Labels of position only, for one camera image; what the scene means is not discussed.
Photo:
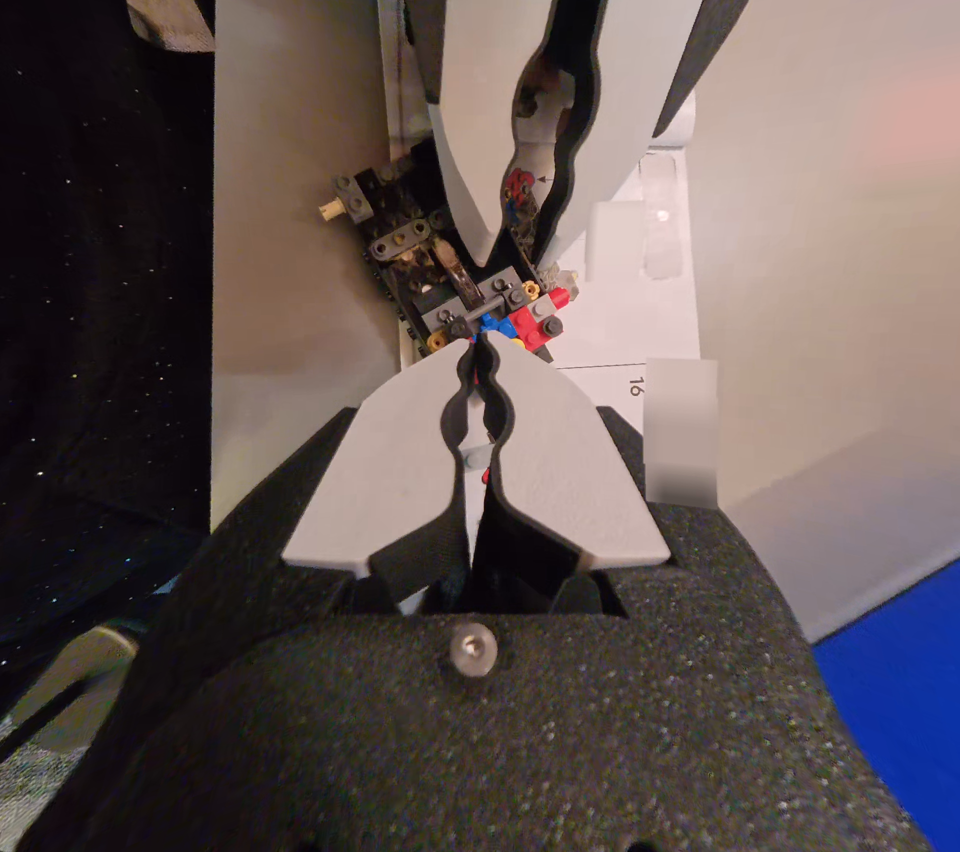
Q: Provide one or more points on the white lego instruction booklet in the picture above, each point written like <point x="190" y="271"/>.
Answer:
<point x="607" y="334"/>

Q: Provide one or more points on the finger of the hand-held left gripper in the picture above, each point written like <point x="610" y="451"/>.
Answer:
<point x="637" y="64"/>
<point x="480" y="42"/>

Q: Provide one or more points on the blue plastic bin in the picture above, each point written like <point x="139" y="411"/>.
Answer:
<point x="915" y="717"/>

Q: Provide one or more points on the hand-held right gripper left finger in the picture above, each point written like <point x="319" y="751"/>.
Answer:
<point x="375" y="484"/>

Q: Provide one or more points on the black lego car chassis model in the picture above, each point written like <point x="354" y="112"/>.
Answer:
<point x="420" y="274"/>

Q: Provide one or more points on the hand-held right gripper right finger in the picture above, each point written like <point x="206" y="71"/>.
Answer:
<point x="585" y="484"/>

